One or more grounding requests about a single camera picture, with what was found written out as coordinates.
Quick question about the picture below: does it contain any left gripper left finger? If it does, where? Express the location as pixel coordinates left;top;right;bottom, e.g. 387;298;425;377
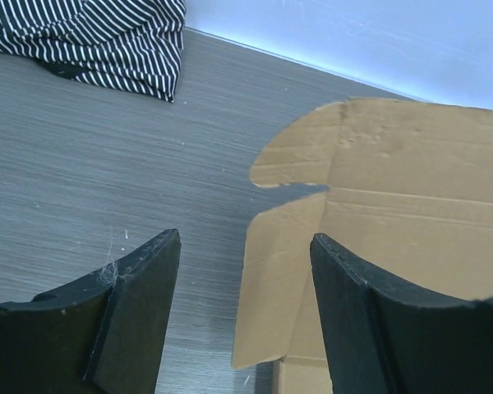
0;229;181;393

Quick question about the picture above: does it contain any black white striped cloth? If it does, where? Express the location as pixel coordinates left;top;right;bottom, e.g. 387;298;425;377
0;0;187;103

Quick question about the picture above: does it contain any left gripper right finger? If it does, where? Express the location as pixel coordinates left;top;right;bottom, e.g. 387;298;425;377
310;233;493;393

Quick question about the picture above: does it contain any brown cardboard box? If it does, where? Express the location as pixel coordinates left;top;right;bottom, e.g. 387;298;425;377
232;98;493;393

